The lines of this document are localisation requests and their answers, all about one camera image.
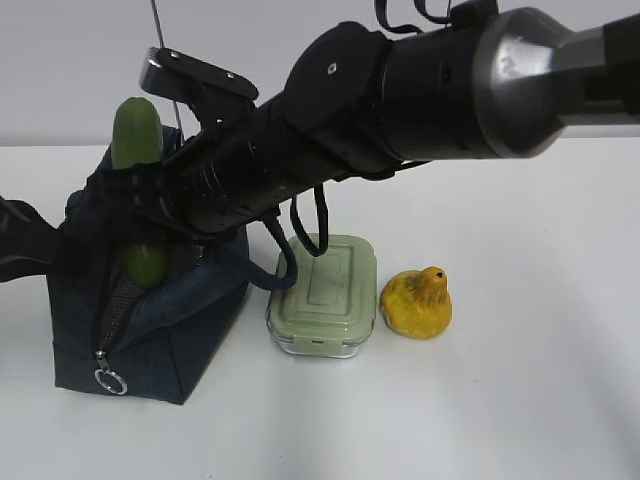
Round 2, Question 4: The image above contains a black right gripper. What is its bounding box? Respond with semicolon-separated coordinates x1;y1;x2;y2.
1;134;280;283

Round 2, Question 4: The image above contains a dark navy fabric lunch bag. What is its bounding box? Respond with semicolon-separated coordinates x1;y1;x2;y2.
47;190;298;405

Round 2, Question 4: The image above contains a dark green cucumber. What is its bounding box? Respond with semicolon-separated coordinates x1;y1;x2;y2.
110;97;170;289

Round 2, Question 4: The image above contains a green lidded glass food container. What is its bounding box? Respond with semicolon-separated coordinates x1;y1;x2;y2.
266;234;377;359

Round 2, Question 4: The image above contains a yellow pear shaped fruit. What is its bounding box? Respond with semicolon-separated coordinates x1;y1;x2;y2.
379;266;453;340

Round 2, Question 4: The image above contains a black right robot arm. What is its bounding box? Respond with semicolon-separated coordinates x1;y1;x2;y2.
87;1;639;243

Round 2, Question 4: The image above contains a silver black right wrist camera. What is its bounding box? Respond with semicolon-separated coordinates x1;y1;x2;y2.
139;47;259;104

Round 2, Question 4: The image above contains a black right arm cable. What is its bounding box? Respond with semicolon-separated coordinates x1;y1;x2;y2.
262;182;331;259

